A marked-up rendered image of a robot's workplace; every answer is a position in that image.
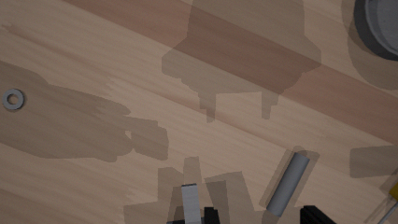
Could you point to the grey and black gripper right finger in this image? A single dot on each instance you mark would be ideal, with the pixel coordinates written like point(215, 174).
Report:
point(310, 214)

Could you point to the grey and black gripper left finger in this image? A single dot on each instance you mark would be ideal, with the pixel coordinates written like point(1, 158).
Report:
point(211, 215)

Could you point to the grey flat washer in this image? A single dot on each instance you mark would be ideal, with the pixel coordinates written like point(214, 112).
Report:
point(6, 102)

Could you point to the dark grey round shallow dish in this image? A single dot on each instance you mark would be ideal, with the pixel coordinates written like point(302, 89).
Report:
point(376, 22)

